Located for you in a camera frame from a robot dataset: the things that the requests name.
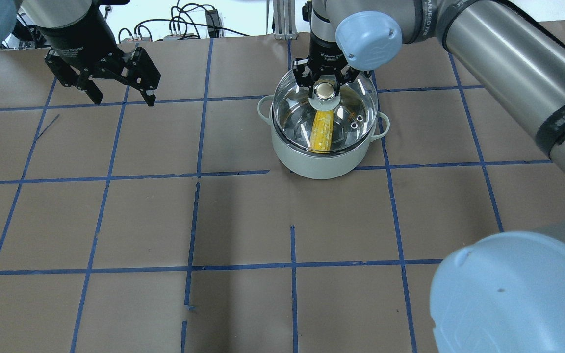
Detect pale green cooking pot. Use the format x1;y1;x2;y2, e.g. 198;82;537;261
257;70;390;179

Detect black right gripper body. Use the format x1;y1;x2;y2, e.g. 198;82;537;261
293;34;354;87

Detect glass pot lid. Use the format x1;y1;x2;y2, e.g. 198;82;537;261
272;70;378;153

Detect yellow corn cob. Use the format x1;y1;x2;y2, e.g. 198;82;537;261
309;110;334;153

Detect aluminium frame post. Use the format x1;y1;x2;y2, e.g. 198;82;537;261
267;0;298;40

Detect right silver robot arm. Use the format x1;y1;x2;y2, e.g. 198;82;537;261
289;39;565;353

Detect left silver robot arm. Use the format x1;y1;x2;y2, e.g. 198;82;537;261
0;0;161;107

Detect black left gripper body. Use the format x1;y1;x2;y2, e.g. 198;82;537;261
38;10;138;82

